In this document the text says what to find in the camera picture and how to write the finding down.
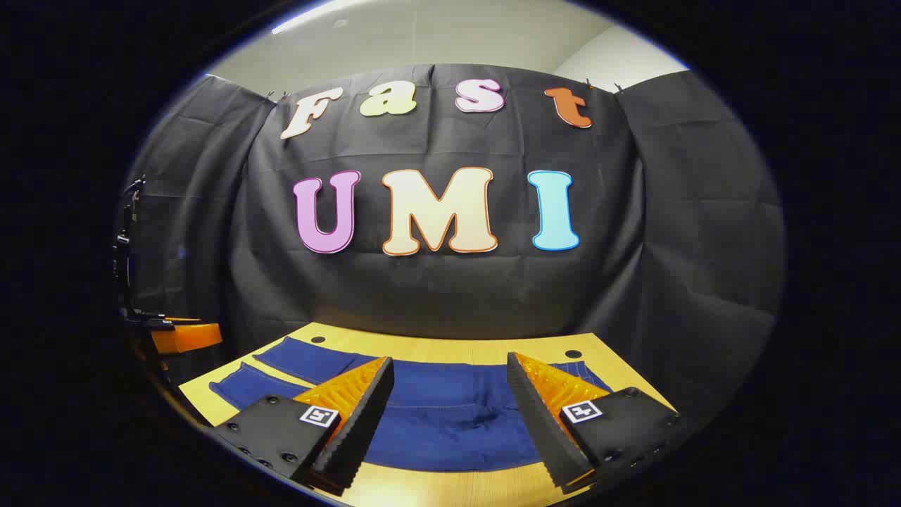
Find black backdrop cloth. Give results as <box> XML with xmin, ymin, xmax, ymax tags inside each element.
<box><xmin>116</xmin><ymin>63</ymin><xmax>786</xmax><ymax>423</ymax></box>

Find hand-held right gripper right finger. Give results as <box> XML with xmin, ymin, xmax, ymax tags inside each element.
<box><xmin>507</xmin><ymin>351</ymin><xmax>682</xmax><ymax>494</ymax></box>

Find blue denim jeans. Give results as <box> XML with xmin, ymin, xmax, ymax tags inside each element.
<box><xmin>209</xmin><ymin>336</ymin><xmax>613</xmax><ymax>472</ymax></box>

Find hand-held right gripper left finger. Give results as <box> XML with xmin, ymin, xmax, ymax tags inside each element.
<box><xmin>211</xmin><ymin>356</ymin><xmax>395</xmax><ymax>496</ymax></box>

